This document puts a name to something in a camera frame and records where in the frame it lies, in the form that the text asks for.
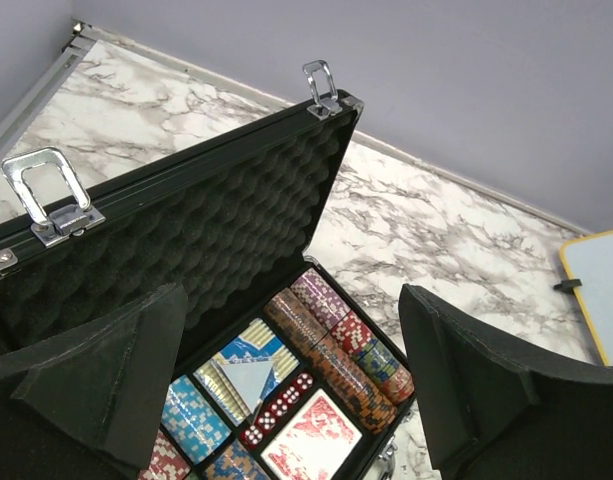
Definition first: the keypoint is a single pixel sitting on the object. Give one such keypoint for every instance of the red playing card deck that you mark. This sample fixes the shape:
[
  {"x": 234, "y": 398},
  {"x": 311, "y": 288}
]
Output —
[{"x": 315, "y": 443}]

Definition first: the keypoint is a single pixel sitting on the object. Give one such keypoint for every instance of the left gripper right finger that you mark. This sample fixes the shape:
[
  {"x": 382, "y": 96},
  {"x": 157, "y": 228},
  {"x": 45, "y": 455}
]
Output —
[{"x": 494, "y": 406}]

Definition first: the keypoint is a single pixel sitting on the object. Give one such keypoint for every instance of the clear triangular card cutter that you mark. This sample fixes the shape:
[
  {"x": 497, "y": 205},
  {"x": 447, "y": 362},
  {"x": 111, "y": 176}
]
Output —
[{"x": 249, "y": 379}]

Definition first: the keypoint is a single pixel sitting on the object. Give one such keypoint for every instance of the red dice in case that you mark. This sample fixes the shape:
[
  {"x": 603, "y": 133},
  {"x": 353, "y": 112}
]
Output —
[{"x": 278, "y": 408}]

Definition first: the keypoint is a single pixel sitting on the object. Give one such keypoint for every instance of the red white poker chip stack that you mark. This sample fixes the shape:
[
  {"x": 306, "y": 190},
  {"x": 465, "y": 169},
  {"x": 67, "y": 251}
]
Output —
[{"x": 166, "y": 462}]

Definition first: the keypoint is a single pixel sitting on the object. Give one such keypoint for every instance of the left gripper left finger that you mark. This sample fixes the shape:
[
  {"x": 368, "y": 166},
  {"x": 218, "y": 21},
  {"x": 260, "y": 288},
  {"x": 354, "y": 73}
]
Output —
[{"x": 86, "y": 404}]

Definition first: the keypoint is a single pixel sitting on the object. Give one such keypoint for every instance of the light blue poker chip stack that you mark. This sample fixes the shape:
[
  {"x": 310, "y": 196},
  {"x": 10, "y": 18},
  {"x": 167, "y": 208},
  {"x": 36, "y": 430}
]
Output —
[{"x": 192, "y": 422}]

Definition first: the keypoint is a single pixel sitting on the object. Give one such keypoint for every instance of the white dry-erase board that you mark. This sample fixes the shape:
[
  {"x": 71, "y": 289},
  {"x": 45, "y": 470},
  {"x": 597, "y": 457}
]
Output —
[{"x": 588, "y": 263}]

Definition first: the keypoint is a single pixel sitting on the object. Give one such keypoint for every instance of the red green chip row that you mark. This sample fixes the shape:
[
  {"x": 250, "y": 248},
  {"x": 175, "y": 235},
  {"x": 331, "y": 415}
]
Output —
[{"x": 374, "y": 358}]

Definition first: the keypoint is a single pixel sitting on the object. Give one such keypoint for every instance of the blue tan chip row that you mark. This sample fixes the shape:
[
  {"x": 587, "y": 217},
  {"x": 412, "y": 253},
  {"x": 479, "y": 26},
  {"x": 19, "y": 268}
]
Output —
[{"x": 235, "y": 463}]

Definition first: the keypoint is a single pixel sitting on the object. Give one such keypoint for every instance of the orange black chip row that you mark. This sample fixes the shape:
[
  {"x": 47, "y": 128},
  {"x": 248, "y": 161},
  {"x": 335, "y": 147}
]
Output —
[{"x": 356, "y": 390}]

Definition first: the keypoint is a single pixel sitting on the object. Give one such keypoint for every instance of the blue playing card deck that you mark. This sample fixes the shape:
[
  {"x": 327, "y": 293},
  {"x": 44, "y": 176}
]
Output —
[{"x": 255, "y": 342}]

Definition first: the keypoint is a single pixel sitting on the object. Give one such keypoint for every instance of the brown poker chip stack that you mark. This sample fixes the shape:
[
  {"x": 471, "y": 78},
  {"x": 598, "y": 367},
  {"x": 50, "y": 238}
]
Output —
[{"x": 294, "y": 320}]

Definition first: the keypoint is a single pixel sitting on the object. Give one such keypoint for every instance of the black foam-lined poker case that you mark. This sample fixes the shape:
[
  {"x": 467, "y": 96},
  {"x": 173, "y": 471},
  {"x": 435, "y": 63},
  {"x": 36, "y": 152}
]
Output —
[{"x": 229, "y": 220}]

